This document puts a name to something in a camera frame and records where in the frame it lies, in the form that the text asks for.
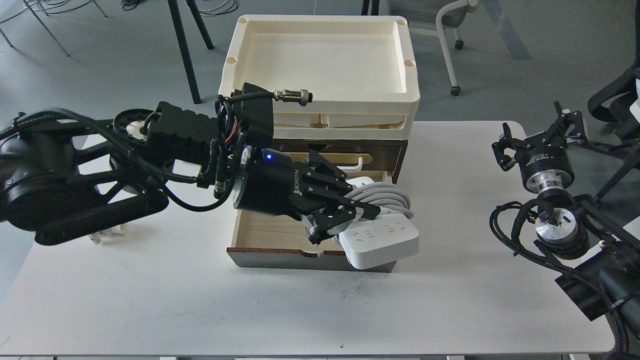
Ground white power strip with cable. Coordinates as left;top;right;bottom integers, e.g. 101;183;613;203
333;177;419;271

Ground cream plastic stacked tray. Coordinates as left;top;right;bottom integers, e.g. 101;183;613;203
218;14;420;141

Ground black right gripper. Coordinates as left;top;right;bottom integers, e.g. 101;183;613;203
491;101;588;193

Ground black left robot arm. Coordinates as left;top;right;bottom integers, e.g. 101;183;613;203
1;83;382;246

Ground white office chair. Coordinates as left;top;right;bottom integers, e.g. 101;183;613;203
390;0;481;97

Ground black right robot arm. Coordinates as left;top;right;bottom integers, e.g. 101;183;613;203
489;101;640;360

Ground open wooden drawer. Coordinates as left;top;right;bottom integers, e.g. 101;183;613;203
225;169;398;274

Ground black tripod legs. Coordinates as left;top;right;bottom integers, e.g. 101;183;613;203
167;0;215;105

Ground grey metal chair legs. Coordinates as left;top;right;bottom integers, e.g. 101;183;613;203
0;0;108;56

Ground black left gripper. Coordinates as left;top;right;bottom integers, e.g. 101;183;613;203
233;146;381;245

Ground white plastic pipe fitting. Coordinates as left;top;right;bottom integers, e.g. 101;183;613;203
87;223;129;245

